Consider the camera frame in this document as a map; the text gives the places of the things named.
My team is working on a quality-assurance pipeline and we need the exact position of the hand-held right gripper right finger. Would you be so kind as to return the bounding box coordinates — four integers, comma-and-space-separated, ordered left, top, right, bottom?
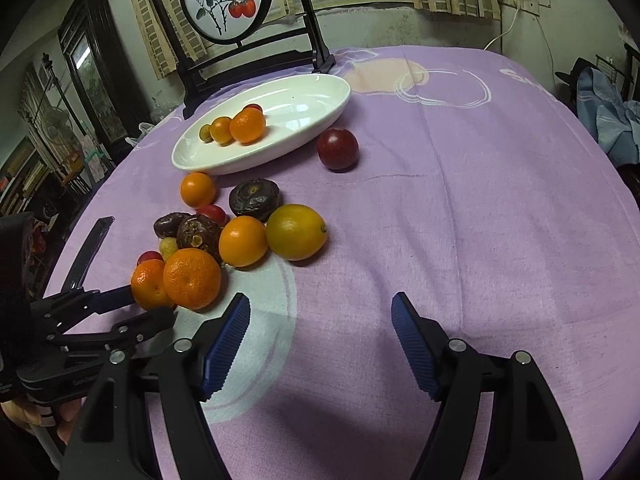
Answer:
391, 291, 583, 480

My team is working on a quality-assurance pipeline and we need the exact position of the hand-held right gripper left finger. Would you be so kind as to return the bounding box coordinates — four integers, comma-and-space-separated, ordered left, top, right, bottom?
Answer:
59, 292, 251, 480

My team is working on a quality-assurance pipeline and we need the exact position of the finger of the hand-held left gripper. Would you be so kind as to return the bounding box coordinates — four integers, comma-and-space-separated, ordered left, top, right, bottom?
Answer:
47, 308, 177, 353
31, 285, 136, 333

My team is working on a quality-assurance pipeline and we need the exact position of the mandarin orange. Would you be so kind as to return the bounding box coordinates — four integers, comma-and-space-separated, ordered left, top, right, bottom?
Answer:
130, 259, 176, 311
229, 108, 266, 144
163, 248, 222, 311

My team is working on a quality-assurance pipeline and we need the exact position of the small smooth orange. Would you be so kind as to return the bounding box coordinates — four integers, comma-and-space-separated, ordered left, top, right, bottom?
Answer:
180, 172, 217, 208
218, 215, 269, 268
209, 116, 234, 146

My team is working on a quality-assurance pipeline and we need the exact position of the greenish yellow orange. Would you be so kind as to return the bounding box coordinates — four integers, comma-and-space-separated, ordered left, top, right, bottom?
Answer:
265, 203, 328, 262

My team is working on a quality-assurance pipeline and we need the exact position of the dark red tomato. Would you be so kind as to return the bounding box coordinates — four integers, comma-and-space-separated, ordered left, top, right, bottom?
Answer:
317, 128, 360, 171

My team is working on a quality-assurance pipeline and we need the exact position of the white oval plate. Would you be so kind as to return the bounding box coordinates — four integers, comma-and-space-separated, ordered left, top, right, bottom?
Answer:
171, 73, 352, 176

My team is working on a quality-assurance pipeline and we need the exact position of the person's left hand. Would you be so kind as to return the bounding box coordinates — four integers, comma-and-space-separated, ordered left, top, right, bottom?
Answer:
0, 399, 83, 446

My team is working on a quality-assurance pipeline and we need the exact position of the purple printed tablecloth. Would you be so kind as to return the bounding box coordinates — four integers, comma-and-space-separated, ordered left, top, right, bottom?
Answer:
42, 46, 640, 480

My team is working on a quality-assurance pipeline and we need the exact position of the white plastic bag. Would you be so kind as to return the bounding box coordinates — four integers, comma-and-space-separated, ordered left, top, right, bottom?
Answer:
127, 121, 162, 149

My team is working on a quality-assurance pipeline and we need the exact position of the electric fan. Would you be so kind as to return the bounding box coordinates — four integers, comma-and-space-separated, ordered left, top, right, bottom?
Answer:
39, 109, 81, 153

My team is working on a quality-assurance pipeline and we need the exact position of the dark wooden cabinet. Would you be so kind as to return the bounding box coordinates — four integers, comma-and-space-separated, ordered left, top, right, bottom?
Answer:
57, 0, 151, 161

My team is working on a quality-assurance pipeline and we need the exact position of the blue cloth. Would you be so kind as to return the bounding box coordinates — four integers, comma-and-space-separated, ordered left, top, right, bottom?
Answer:
576, 66, 640, 167

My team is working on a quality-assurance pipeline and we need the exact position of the white cable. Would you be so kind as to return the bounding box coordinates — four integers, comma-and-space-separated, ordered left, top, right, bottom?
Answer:
482, 6, 522, 53

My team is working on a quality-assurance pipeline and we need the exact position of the wall socket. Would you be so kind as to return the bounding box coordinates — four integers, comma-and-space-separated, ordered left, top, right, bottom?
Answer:
499, 0, 542, 17

